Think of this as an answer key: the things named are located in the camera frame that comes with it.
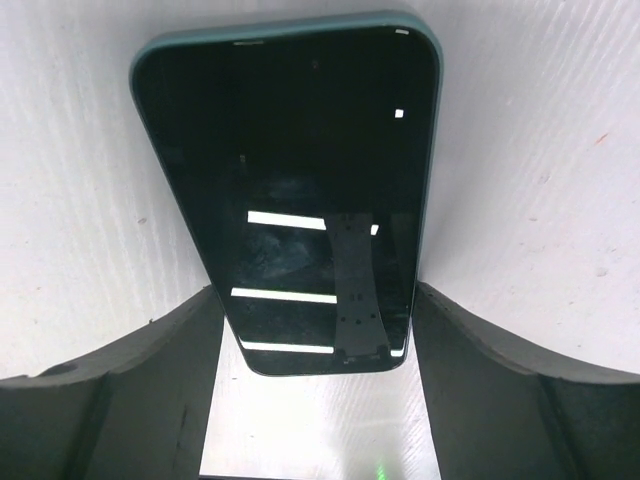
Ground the black phone teal case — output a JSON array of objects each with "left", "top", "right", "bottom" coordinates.
[{"left": 129, "top": 10, "right": 442, "bottom": 376}]

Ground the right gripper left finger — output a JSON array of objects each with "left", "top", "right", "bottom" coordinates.
[{"left": 1, "top": 286, "right": 224, "bottom": 479}]

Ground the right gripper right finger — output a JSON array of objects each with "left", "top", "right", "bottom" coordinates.
[{"left": 412, "top": 283, "right": 639, "bottom": 479}]

